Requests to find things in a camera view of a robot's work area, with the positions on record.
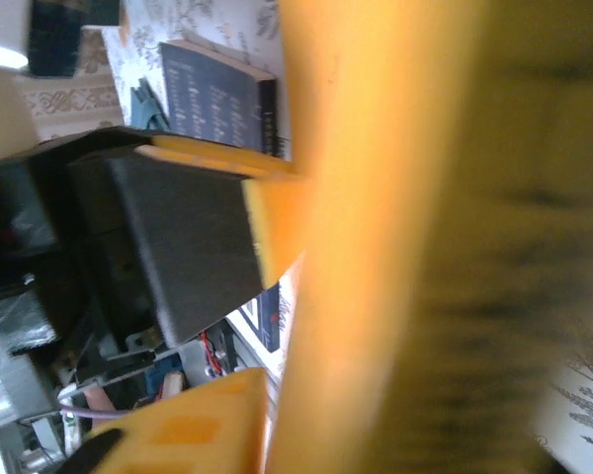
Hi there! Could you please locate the small dark teal pouch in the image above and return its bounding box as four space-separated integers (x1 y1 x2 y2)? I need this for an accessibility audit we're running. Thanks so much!
129 76 173 133

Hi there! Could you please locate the yellow book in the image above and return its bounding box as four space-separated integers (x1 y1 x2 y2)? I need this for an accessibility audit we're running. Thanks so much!
264 0 593 474

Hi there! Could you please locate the aluminium front rail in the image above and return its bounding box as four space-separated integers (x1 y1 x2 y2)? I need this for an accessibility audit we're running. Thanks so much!
0 305 60 431

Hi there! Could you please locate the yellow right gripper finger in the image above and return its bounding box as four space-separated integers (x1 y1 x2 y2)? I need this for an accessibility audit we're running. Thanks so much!
61 367 269 474
67 126 310 348

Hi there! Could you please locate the dark blue book black spine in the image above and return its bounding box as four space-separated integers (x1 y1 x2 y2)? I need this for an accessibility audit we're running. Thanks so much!
157 39 284 355

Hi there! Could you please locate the floral tablecloth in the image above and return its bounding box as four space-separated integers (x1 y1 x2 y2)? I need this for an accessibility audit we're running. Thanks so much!
101 0 593 474

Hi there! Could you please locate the small controller board with wires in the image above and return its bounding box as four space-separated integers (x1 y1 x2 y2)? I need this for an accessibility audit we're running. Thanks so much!
142 328 238 396

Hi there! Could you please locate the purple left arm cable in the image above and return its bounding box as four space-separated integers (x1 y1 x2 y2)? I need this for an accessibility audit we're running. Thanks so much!
58 402 134 421

